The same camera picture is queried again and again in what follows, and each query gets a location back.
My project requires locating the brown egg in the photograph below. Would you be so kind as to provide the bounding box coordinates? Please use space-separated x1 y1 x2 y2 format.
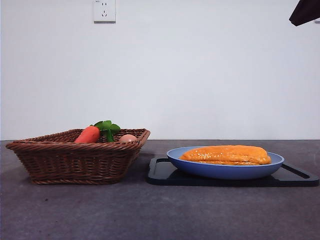
118 134 138 144

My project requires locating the green leafy sprig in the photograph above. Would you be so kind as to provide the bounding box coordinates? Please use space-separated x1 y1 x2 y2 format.
90 120 121 143

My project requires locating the black flat tray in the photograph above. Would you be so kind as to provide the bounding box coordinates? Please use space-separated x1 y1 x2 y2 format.
146 157 320 188

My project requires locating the orange toy carrot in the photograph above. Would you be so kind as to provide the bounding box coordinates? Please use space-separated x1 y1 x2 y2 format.
74 125 101 144

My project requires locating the blue round plate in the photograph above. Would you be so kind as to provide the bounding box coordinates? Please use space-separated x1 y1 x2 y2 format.
166 146 285 181

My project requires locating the brown wicker basket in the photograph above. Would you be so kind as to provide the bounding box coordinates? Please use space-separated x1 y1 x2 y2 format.
5 128 151 186

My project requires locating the yellow corn cob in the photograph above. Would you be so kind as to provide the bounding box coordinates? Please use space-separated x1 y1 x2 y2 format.
179 145 272 166

